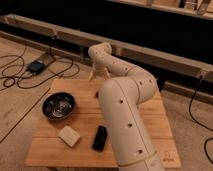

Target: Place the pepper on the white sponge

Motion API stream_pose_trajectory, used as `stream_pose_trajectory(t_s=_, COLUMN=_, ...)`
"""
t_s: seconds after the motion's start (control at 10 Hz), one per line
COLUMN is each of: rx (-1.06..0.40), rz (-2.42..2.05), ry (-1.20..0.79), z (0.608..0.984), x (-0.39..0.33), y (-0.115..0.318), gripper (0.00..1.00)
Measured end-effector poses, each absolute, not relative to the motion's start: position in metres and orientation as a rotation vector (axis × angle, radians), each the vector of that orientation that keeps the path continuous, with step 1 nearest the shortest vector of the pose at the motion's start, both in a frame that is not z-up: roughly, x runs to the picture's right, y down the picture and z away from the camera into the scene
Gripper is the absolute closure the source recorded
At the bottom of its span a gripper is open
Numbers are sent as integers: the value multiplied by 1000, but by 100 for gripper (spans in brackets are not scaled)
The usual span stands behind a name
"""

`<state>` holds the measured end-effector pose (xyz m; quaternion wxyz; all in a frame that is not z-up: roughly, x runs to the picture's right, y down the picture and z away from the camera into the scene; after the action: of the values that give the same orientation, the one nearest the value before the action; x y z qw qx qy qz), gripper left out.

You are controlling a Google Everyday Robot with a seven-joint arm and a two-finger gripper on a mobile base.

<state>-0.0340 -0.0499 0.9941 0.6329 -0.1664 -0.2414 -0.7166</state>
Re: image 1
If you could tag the black rectangular remote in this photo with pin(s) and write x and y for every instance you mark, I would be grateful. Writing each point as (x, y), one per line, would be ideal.
(100, 139)

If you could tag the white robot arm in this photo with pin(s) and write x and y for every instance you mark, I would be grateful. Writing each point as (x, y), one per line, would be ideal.
(119, 98)

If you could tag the blue power adapter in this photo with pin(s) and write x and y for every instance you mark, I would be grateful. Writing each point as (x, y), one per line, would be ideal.
(35, 67)

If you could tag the black metal bowl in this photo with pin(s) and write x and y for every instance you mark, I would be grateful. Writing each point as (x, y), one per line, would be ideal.
(58, 106)

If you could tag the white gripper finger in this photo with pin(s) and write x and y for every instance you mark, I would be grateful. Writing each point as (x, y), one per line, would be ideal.
(92, 75)
(106, 74)

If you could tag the white sponge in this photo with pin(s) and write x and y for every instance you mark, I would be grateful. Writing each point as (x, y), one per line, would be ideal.
(69, 136)

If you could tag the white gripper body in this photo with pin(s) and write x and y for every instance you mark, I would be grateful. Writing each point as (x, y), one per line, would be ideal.
(98, 66)

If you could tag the wooden table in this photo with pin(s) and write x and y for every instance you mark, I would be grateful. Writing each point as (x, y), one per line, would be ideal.
(49, 150)

